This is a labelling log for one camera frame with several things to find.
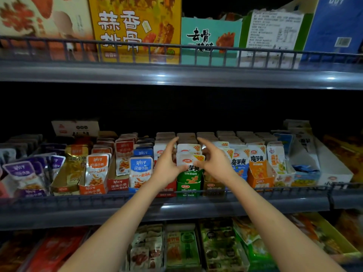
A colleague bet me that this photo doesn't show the green printed carton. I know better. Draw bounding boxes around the green printed carton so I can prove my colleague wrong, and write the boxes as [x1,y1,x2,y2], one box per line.
[180,17,244,67]

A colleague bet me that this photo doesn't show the lime green display tray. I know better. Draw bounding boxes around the lime green display tray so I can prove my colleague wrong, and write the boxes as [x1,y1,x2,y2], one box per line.
[301,212,361,263]

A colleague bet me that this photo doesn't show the green snack packets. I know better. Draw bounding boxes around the green snack packets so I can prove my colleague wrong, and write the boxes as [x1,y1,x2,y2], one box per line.
[235,218,276,264]

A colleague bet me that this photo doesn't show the green orange display carton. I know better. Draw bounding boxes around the green orange display carton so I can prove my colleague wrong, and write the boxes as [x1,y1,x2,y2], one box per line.
[164,224,202,270]

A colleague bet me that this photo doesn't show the yellow display carton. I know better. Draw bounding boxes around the yellow display carton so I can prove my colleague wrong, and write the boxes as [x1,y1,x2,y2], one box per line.
[323,133,363,182]

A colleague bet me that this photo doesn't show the white label carton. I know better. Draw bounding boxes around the white label carton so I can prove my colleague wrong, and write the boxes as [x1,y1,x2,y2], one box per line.
[238,9,313,68]

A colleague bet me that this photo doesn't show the grey metal store shelf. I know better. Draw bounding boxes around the grey metal store shelf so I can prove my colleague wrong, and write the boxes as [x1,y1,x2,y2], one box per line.
[0,36,363,272]

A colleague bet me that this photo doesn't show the person's left hand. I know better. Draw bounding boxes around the person's left hand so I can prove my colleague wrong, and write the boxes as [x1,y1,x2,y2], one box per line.
[147,137,188,190]

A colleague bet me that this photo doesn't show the row of snack display cartons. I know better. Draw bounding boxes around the row of snack display cartons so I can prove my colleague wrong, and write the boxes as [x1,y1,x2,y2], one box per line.
[0,119,355,199]

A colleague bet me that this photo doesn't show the dark orange snack packs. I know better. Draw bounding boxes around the dark orange snack packs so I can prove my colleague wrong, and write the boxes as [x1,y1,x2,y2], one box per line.
[0,232,32,272]

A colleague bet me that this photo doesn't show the person's right forearm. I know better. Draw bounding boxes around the person's right forearm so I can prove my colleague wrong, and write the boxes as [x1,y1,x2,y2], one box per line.
[221,177,347,272]

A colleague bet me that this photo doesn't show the person's left forearm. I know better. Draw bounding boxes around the person's left forearm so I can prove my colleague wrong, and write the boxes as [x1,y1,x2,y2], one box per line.
[57,181,171,272]

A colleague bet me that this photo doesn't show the pile of red snack packets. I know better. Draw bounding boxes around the pile of red snack packets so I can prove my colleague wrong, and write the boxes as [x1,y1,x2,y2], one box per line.
[25,229,86,272]

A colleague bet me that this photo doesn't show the blue printed carton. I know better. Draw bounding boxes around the blue printed carton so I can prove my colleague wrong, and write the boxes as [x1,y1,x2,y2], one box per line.
[281,0,363,65]

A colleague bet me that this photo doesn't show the pile of orange yellow packets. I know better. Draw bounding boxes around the pile of orange yellow packets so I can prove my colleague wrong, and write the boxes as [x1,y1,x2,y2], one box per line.
[292,215,341,253]

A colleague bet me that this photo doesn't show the person's right hand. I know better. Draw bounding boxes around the person's right hand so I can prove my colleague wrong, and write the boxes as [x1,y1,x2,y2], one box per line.
[195,137,239,186]

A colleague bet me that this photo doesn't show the orange yellow printed carton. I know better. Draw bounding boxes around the orange yellow printed carton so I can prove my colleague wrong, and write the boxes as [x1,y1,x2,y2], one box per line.
[88,0,183,65]

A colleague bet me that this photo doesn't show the handful of green white-top packets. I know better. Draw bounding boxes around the handful of green white-top packets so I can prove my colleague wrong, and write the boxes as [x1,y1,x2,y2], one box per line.
[176,143,205,190]

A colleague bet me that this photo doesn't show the clear plastic tray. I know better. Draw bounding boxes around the clear plastic tray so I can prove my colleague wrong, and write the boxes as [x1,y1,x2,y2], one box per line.
[125,224,166,272]

